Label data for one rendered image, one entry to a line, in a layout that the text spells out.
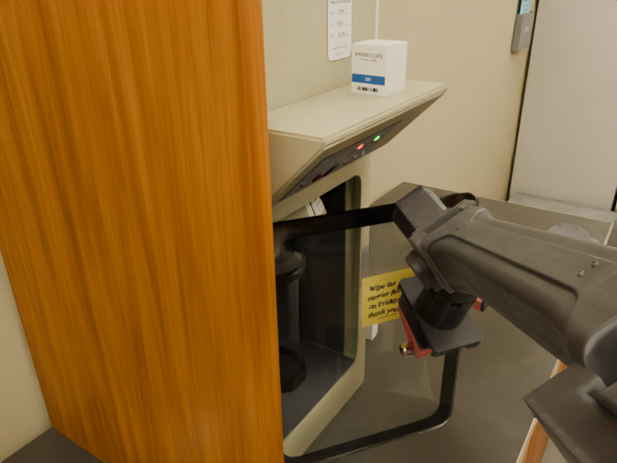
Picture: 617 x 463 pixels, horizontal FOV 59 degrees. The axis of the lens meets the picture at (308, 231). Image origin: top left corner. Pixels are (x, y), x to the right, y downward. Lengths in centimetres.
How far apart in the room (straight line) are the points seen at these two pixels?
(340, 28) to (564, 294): 55
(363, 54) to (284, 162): 21
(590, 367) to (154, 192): 45
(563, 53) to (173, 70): 322
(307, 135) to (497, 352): 79
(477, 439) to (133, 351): 58
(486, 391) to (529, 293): 84
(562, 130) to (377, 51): 303
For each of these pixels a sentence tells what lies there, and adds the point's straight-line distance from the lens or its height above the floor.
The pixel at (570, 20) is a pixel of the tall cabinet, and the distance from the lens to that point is 359.
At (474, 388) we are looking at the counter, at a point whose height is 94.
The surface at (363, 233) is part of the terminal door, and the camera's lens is 67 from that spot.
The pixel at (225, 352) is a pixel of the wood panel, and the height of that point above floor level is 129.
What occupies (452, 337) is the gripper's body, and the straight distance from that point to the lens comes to 66.
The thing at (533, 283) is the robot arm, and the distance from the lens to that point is 28.
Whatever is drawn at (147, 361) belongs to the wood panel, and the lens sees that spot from 73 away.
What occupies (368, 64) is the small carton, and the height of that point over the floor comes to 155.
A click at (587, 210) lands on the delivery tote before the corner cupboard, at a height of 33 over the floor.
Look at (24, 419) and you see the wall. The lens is 111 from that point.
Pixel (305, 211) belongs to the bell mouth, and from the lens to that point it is 78.
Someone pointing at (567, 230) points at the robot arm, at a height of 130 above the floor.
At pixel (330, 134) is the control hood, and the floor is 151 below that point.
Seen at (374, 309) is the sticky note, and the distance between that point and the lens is 74.
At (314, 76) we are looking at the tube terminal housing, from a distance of 70.
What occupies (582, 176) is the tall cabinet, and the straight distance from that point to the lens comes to 373.
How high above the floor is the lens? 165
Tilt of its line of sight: 26 degrees down
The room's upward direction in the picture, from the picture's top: 1 degrees counter-clockwise
